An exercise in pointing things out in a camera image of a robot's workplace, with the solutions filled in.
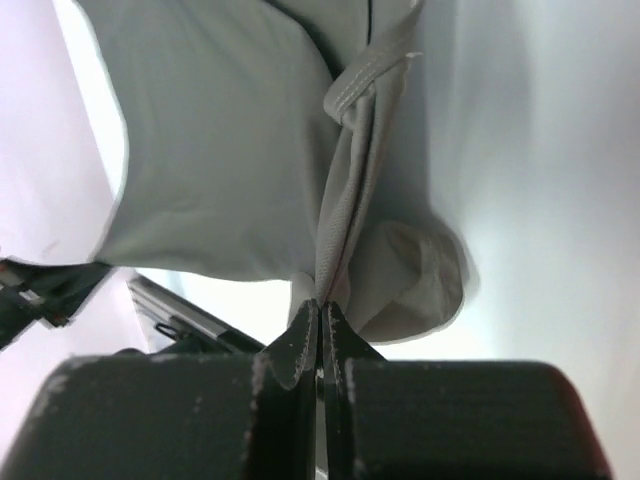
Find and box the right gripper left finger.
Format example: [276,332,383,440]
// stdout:
[9,300,318,479]

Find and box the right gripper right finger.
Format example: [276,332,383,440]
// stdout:
[322,303,613,479]

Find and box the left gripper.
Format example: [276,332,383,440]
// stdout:
[1,259,113,348]

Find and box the aluminium front rail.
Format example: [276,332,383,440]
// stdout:
[128,276,265,354]

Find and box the dark grey t shirt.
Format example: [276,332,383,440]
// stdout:
[80,1,463,342]

